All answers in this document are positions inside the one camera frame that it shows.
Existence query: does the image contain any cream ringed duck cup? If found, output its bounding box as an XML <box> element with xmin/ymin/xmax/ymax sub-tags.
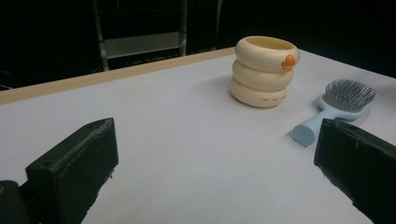
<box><xmin>229</xmin><ymin>35</ymin><xmax>301</xmax><ymax>109</ymax></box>

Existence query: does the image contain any light blue hairbrush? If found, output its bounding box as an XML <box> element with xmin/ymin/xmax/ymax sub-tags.
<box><xmin>292</xmin><ymin>78</ymin><xmax>377</xmax><ymax>147</ymax></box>

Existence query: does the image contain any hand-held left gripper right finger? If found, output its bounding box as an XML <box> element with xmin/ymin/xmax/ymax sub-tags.
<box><xmin>313</xmin><ymin>118</ymin><xmax>396</xmax><ymax>224</ymax></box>

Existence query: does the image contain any white table mat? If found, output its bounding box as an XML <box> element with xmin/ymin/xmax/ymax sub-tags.
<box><xmin>0</xmin><ymin>49</ymin><xmax>396</xmax><ymax>224</ymax></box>

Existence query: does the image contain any metal shelf rack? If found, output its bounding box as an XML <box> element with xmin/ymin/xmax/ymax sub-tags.
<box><xmin>92</xmin><ymin>0</ymin><xmax>225</xmax><ymax>73</ymax></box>

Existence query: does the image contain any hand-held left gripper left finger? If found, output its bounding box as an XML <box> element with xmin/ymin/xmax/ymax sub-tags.
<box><xmin>25</xmin><ymin>117</ymin><xmax>120</xmax><ymax>224</ymax></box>

